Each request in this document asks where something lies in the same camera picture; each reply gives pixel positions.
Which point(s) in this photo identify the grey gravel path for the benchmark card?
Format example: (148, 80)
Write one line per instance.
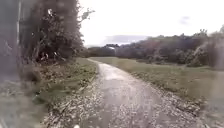
(126, 100)

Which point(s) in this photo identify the distant row of trees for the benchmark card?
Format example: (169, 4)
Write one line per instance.
(166, 50)

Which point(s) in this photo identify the open grass field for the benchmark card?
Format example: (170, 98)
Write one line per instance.
(173, 78)

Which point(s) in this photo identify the grass verge with leaves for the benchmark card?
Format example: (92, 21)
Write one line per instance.
(50, 86)

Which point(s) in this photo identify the robot's own part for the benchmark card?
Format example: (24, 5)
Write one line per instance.
(76, 126)

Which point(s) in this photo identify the tall dark trees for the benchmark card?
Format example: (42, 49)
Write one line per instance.
(43, 33)

